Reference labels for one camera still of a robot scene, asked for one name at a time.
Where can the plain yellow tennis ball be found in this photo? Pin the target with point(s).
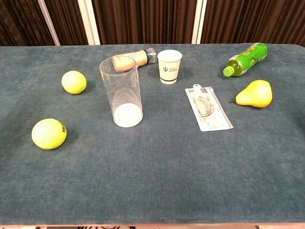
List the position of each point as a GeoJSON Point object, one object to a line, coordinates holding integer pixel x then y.
{"type": "Point", "coordinates": [74, 82]}

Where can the clear plastic tube container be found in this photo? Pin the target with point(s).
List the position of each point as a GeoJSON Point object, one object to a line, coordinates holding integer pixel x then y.
{"type": "Point", "coordinates": [128, 115]}

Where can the white paper cup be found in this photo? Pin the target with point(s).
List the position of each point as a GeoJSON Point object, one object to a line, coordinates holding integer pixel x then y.
{"type": "Point", "coordinates": [169, 69]}

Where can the teal table cloth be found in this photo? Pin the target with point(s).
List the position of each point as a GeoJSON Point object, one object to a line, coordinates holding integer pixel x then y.
{"type": "Point", "coordinates": [152, 167]}

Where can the white ruler set pouch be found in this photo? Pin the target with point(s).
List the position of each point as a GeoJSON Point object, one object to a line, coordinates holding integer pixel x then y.
{"type": "Point", "coordinates": [207, 107]}

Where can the beige mayonnaise squeeze bottle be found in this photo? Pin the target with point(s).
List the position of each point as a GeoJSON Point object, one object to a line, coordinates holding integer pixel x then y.
{"type": "Point", "coordinates": [141, 58]}

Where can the brown pleated curtain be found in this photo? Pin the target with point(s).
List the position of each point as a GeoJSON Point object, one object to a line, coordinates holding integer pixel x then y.
{"type": "Point", "coordinates": [147, 21]}

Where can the yellow pear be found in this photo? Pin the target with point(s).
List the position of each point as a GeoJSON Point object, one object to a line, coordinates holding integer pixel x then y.
{"type": "Point", "coordinates": [256, 94]}

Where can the green tea plastic bottle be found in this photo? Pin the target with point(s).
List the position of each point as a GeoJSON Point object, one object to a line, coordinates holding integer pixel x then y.
{"type": "Point", "coordinates": [247, 59]}

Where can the white partition frame post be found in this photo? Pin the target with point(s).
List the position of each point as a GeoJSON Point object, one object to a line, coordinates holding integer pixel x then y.
{"type": "Point", "coordinates": [49, 22]}
{"type": "Point", "coordinates": [199, 22]}
{"type": "Point", "coordinates": [89, 22]}

